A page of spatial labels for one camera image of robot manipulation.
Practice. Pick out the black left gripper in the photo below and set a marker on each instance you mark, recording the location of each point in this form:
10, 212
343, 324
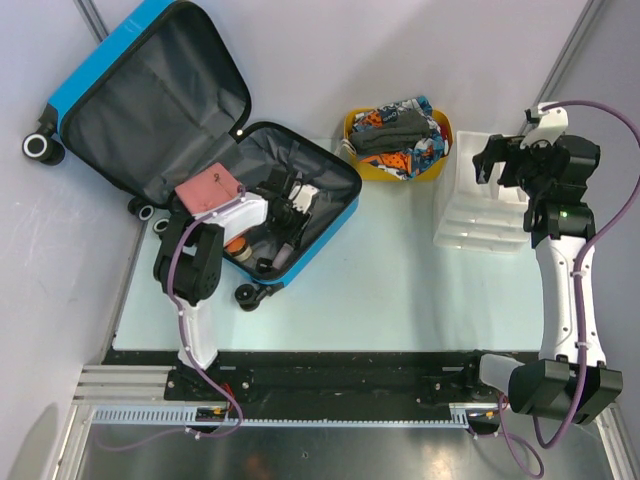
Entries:
292, 235

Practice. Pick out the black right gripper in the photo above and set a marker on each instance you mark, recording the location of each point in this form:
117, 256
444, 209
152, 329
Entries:
496, 152

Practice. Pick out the white plastic drawer organizer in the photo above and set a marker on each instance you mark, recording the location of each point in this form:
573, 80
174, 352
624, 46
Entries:
471, 216

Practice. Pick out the grey dotted socks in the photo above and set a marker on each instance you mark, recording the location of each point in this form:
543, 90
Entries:
402, 133

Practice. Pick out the blue fish-print kids suitcase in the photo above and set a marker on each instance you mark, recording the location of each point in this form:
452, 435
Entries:
159, 101

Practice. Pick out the yellow plastic basket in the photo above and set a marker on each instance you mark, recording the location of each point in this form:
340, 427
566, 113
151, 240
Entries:
371, 173

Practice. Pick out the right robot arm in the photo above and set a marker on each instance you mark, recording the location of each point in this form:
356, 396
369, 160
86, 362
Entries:
570, 377

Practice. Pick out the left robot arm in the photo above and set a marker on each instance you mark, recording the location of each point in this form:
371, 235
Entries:
188, 264

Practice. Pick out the lilac cosmetic tube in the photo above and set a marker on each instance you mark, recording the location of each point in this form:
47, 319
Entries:
282, 256

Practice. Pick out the black small bottle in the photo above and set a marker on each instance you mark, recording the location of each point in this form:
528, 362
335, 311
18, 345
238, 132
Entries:
264, 265

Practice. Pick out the orange lidded jar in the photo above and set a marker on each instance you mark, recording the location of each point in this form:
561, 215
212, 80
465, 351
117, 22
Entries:
239, 249

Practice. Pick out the pink folded cloth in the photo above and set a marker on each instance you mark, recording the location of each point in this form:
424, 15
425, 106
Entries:
207, 190

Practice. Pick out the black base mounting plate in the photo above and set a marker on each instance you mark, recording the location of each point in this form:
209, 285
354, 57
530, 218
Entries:
344, 385

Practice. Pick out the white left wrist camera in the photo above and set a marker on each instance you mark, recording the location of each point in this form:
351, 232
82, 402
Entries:
302, 197

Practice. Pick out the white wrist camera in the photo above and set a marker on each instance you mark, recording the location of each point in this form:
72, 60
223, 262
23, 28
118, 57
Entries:
302, 197
548, 122

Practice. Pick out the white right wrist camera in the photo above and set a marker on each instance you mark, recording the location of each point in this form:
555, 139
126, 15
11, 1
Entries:
548, 122

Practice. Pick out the aluminium frame rail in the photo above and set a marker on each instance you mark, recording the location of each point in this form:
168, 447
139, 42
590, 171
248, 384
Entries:
121, 385

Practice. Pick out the grey slotted cable duct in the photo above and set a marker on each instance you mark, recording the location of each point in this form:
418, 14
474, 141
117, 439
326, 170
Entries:
454, 416

